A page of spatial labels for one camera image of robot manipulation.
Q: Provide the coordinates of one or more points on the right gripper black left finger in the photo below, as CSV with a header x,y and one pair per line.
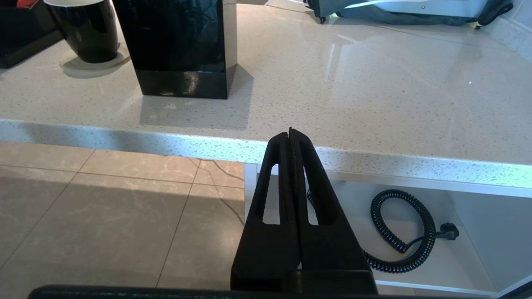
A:
x,y
266,253

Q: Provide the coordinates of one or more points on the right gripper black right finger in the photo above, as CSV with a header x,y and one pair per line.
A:
x,y
332,257

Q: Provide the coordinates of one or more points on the black tissue box white top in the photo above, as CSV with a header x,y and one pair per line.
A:
x,y
178,50

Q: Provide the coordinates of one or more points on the clear glass coaster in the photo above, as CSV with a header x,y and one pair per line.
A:
x,y
108,66

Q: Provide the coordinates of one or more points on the silver microwave oven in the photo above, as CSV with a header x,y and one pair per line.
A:
x,y
436,6

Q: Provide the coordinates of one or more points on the black cup white inside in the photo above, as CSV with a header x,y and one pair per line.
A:
x,y
89,33

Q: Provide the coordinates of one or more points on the black rectangular serving tray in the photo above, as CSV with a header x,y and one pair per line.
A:
x,y
25,52

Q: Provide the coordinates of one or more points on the black compartment organizer box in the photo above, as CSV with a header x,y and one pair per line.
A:
x,y
20,25

